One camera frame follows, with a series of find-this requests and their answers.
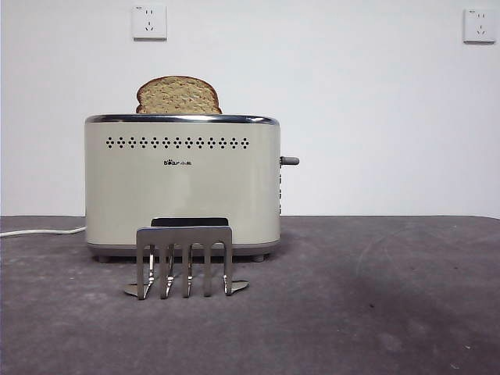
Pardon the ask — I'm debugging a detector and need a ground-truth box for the shiny steel toast rack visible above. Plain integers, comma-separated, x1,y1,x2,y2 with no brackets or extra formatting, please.
123,225,250,301

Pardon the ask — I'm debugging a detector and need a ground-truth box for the white toaster power cord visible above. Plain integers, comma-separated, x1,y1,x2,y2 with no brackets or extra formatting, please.
0,225,87,238

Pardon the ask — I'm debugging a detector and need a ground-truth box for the cream two-slot toaster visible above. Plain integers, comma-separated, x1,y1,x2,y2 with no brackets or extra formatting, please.
84,113,301,263

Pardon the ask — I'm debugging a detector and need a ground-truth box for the white wall power outlet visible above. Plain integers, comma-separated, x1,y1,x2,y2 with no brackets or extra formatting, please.
462,8,498,45
131,4,168,41

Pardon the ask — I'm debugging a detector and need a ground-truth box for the brown bread slice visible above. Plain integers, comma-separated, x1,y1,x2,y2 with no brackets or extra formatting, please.
135,76,223,116

